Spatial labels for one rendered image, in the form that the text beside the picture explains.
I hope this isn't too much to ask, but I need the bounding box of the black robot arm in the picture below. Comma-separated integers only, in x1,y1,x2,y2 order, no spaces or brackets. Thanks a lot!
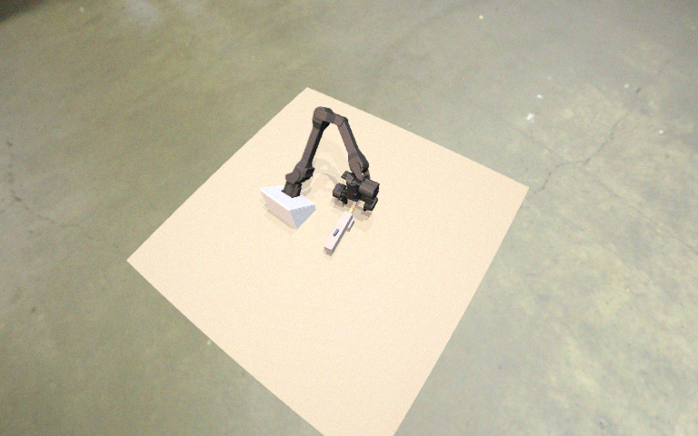
281,106,380,200

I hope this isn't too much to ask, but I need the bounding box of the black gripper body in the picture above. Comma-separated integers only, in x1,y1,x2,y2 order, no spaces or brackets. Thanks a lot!
332,183,378,211

